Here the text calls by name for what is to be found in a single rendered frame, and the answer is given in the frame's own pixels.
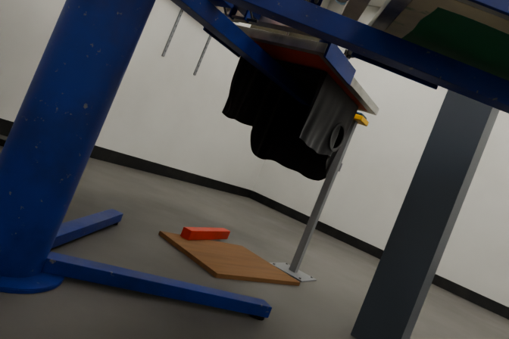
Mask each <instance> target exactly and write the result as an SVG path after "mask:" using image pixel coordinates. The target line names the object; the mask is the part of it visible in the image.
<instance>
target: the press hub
mask: <svg viewBox="0 0 509 339"><path fill-rule="evenodd" d="M154 3H155V0H66V2H65V3H64V7H63V8H62V11H61V13H60V16H59V18H58V21H57V23H56V24H55V28H54V29H53V32H52V34H51V37H50V39H49V41H48V44H47V46H46V48H45V50H44V53H43V55H42V58H41V60H40V62H39V65H38V67H37V69H36V72H35V74H34V76H33V79H32V81H31V83H30V86H29V88H28V90H27V93H26V95H25V97H24V100H23V102H22V105H21V106H20V109H19V111H18V114H17V116H16V119H15V121H14V124H13V126H12V127H11V131H10V132H9V135H8V137H7V140H6V142H5V145H4V147H3V148H2V152H1V153H0V292H5V293H11V294H35V293H42V292H45V291H50V290H52V289H54V288H56V287H58V286H59V285H60V284H61V283H62V282H63V280H64V276H60V275H53V274H49V273H45V272H41V271H42V267H43V266H44V264H45V261H46V259H47V257H48V255H49V252H50V250H51V248H52V245H53V244H54V241H55V238H56V236H57V234H58V231H59V229H60V227H61V223H62V222H63V220H64V217H65V215H66V212H67V209H68V207H69V206H70V202H71V200H72V198H73V195H74V193H75V191H76V189H77V186H78V184H79V182H80V179H81V177H82V174H83V171H84V169H85V168H86V164H87V163H88V160H89V157H90V155H91V153H92V150H93V148H94V146H95V143H96V141H97V139H98V136H99V133H100V131H101V128H102V127H103V125H104V122H105V119H106V117H107V115H108V112H109V110H110V108H111V105H112V103H113V101H114V98H115V96H116V94H117V90H118V89H119V87H120V84H121V81H122V79H123V76H124V74H125V72H126V69H127V67H128V65H129V63H130V60H131V58H132V56H133V52H134V51H135V49H136V46H137V44H138V41H139V38H140V36H141V35H142V31H143V29H144V27H145V24H146V22H147V20H148V17H149V15H150V13H151V10H152V8H153V6H154Z"/></svg>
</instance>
